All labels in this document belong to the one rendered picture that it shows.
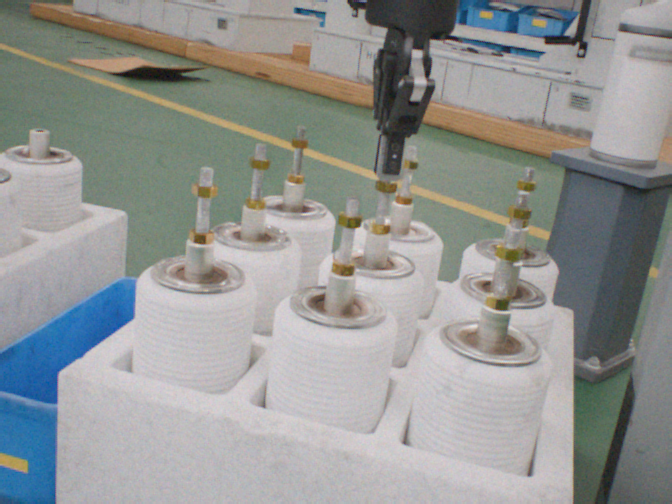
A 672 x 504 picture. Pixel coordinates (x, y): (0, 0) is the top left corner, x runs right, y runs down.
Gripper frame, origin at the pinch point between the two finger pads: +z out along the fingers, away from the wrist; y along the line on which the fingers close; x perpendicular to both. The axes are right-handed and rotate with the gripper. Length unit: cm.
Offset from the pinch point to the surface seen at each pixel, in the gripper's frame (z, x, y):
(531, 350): 9.8, -8.3, -17.1
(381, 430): 17.1, 1.8, -16.6
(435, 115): 31, -73, 227
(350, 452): 17.3, 4.6, -19.3
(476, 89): 19, -86, 223
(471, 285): 9.7, -7.8, -4.6
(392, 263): 9.9, -1.8, 0.2
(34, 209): 14.8, 33.8, 24.3
